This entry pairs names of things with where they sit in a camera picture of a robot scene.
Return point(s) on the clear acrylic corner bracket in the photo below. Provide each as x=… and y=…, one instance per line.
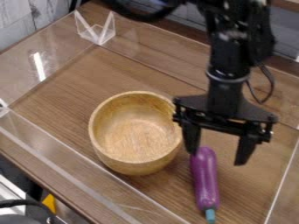
x=98, y=34

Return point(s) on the purple toy eggplant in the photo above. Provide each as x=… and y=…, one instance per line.
x=205, y=175

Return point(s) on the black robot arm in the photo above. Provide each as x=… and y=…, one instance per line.
x=242, y=42

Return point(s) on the yellow black device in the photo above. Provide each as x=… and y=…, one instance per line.
x=35, y=212

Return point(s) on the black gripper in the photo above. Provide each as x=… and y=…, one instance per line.
x=225, y=111

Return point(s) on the brown wooden bowl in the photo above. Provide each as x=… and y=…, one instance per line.
x=134, y=135

